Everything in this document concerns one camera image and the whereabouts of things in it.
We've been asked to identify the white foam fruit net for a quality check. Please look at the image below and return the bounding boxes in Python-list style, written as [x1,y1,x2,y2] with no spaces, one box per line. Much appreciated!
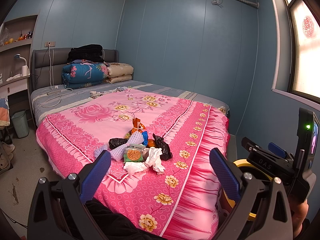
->
[94,132,143,162]

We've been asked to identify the white tissue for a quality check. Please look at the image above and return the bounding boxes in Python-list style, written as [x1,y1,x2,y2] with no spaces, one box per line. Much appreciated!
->
[145,147,165,174]
[123,162,149,176]

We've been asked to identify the green noodle snack packet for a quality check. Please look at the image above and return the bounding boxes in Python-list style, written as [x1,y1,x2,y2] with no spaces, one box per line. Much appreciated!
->
[124,144,145,163]

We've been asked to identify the orange tangerine peel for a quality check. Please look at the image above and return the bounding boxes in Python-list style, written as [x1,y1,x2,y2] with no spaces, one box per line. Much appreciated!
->
[147,139,156,148]

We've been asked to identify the orange snack wrapper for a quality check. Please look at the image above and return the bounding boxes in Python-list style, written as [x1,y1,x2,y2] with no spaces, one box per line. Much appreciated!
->
[130,118,145,134]

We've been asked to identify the blue cloth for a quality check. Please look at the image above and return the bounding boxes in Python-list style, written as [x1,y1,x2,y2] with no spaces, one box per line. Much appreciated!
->
[142,131,148,146]

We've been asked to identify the black plastic bag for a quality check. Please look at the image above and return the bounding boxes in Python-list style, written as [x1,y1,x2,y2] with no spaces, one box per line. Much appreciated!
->
[152,134,172,161]
[108,138,128,150]

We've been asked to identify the yellow rimmed trash bin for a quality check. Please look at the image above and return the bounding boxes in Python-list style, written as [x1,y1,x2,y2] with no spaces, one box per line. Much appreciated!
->
[222,158,274,222]

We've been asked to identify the person's right hand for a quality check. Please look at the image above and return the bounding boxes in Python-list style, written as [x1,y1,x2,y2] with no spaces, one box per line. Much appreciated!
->
[289,198,309,238]

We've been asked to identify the small cloth on sheet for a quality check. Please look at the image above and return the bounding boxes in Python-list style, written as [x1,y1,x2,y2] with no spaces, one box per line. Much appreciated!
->
[90,90,105,99]

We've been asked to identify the shoes on floor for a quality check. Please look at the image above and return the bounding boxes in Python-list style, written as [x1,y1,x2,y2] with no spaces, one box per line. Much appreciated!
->
[1,142,15,174]

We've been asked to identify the grey striped bed sheet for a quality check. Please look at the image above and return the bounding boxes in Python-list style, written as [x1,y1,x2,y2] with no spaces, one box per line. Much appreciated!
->
[30,80,229,126]

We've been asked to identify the light green waste basket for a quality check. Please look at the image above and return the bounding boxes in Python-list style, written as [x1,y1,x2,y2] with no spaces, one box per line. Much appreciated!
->
[11,110,29,139]

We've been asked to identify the blue floral folded quilt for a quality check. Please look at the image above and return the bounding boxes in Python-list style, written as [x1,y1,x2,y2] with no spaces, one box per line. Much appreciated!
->
[62,62,108,89]

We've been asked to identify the beige folded quilt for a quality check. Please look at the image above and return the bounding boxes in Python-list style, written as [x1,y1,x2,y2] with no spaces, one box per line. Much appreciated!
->
[104,63,134,83]

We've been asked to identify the grey upholstered headboard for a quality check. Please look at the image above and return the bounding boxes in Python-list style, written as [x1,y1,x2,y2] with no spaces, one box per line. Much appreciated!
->
[30,48,118,90]

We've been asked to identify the black clothing pile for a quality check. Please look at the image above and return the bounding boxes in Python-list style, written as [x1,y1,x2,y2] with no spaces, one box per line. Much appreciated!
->
[67,44,104,63]

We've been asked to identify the white desk lamp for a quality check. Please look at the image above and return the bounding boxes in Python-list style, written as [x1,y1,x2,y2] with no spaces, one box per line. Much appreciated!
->
[13,54,30,77]

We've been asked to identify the white charging cable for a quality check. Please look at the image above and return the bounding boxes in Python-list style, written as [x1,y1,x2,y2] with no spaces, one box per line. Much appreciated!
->
[39,43,73,108]

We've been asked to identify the wall power socket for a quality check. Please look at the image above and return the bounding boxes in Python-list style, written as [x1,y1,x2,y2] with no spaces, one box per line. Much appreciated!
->
[44,41,56,48]

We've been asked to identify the wooden wall shelf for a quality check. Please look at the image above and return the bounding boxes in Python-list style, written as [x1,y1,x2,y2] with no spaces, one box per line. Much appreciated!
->
[1,15,37,86]

